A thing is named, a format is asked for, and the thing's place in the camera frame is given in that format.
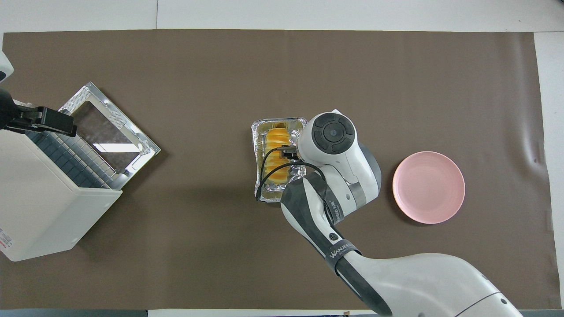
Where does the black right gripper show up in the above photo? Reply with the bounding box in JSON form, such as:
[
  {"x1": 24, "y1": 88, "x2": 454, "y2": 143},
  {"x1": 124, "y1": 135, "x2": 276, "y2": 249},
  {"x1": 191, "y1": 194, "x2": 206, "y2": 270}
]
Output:
[{"x1": 278, "y1": 145, "x2": 301, "y2": 162}]

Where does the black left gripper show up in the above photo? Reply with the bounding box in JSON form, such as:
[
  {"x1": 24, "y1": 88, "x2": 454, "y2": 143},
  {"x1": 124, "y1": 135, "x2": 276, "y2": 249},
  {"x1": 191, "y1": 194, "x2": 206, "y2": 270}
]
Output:
[{"x1": 0, "y1": 88, "x2": 78, "y2": 137}]

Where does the golden sliced bread loaf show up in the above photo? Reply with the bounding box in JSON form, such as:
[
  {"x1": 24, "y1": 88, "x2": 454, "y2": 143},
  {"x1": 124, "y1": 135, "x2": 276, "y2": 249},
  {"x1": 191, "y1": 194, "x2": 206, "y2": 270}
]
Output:
[{"x1": 264, "y1": 127, "x2": 292, "y2": 184}]

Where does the aluminium foil tray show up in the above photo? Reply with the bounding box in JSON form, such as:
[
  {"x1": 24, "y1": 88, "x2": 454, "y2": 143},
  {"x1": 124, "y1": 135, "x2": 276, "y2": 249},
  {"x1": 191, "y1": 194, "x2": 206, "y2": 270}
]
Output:
[{"x1": 251, "y1": 117, "x2": 308, "y2": 203}]

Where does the cream toaster oven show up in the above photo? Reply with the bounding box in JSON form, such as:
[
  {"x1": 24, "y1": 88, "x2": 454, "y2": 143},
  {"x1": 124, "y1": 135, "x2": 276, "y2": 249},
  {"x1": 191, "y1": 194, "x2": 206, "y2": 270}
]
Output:
[{"x1": 0, "y1": 103, "x2": 123, "y2": 262}]

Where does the brown table mat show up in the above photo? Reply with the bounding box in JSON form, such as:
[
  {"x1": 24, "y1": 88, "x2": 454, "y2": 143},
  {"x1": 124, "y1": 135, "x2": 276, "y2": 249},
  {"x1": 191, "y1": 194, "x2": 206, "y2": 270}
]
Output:
[{"x1": 0, "y1": 29, "x2": 562, "y2": 311}]

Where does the pink round plate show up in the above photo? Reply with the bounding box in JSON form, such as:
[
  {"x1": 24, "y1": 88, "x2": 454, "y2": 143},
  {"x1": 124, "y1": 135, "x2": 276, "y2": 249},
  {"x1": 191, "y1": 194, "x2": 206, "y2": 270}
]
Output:
[{"x1": 392, "y1": 151, "x2": 466, "y2": 225}]

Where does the metal oven wire rack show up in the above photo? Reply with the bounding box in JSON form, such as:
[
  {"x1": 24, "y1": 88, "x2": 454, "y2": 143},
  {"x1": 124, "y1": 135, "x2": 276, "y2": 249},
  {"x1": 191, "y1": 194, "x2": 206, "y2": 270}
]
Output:
[{"x1": 26, "y1": 128, "x2": 129, "y2": 191}]

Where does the glass oven door metal frame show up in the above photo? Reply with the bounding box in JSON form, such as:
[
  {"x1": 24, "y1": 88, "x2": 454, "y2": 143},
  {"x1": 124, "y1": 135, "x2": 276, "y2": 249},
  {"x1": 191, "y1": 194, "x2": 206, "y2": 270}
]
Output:
[{"x1": 57, "y1": 81, "x2": 161, "y2": 177}]

